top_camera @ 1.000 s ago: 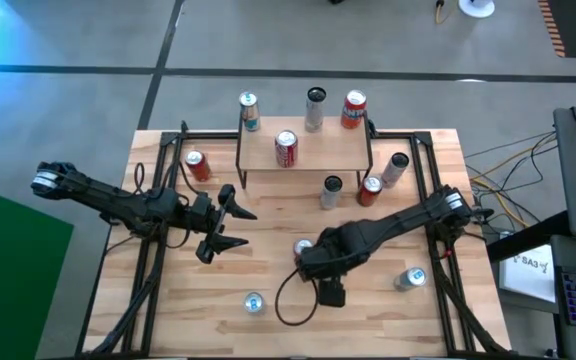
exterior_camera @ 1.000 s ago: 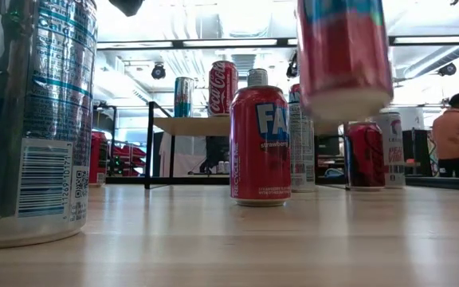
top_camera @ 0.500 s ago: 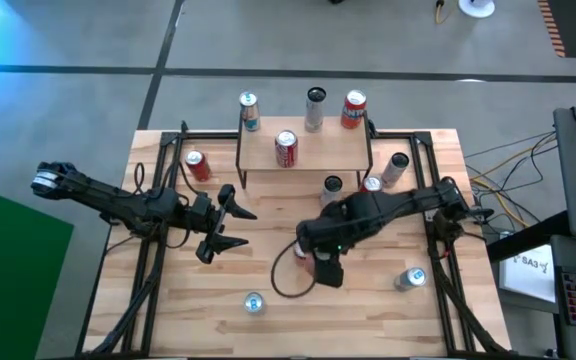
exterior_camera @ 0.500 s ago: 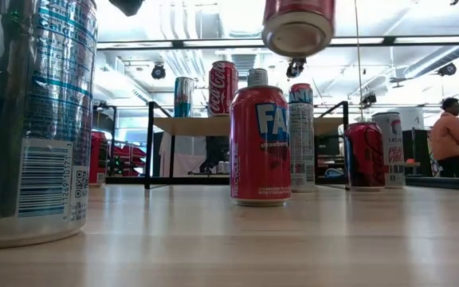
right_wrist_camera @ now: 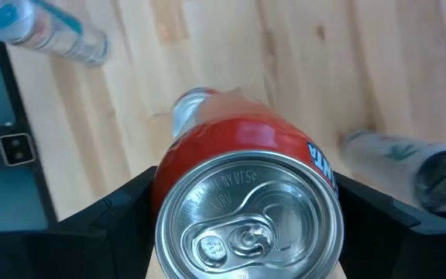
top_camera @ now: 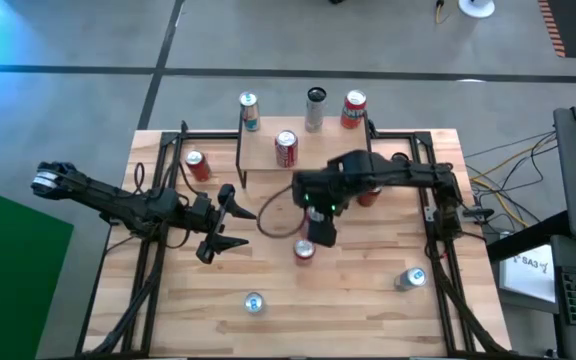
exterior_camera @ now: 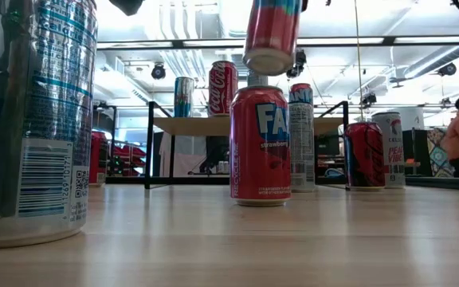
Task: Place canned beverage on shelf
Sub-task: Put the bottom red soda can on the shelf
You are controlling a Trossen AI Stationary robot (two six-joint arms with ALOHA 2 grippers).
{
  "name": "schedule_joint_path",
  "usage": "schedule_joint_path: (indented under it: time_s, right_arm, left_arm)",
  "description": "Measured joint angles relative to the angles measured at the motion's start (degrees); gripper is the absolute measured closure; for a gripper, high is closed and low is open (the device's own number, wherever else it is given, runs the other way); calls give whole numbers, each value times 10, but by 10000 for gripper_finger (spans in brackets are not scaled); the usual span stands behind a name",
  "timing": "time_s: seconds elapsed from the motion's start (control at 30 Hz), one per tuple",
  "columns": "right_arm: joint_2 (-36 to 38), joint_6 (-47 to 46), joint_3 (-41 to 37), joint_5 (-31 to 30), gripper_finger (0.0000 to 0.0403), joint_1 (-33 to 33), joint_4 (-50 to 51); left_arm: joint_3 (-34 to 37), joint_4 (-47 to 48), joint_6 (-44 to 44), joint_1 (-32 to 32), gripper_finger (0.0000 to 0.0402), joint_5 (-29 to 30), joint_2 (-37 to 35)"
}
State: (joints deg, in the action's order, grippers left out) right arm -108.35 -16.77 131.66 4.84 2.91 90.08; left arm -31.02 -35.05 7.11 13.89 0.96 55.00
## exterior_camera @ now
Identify black aluminium extrusion frame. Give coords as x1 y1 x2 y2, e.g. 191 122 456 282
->
105 175 459 193

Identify wooden shelf black metal legs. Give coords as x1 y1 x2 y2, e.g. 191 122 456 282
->
144 100 350 191

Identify red Coca-Cola can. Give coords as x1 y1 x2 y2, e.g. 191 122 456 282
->
207 60 239 117

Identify white pillar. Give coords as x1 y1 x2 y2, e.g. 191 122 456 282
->
405 106 426 131

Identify grey slim can black lid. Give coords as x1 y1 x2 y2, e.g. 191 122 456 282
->
247 70 269 87

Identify black ceiling spotlight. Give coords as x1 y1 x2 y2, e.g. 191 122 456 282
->
359 92 378 107
285 49 308 80
437 62 457 77
151 63 167 81

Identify black overhead beam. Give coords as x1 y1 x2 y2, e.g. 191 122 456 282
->
96 34 459 52

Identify red Fanta strawberry can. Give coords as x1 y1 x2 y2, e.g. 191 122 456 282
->
241 0 303 77
229 85 292 207

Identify slim Fanta can black lid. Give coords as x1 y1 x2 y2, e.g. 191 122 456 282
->
288 82 316 194

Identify thin hanging cable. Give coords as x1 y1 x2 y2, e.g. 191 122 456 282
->
352 0 365 123

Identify colourful patterned panel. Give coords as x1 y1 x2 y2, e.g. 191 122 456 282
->
426 126 459 179

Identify silver blue energy drink can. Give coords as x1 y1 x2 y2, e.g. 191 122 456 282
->
173 76 196 119
0 0 99 249

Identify white cloth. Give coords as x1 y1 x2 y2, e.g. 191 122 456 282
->
158 131 209 179

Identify red storage rack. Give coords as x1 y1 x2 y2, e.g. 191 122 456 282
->
109 141 147 179

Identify white Celsius slim can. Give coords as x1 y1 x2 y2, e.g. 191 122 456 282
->
371 111 406 190

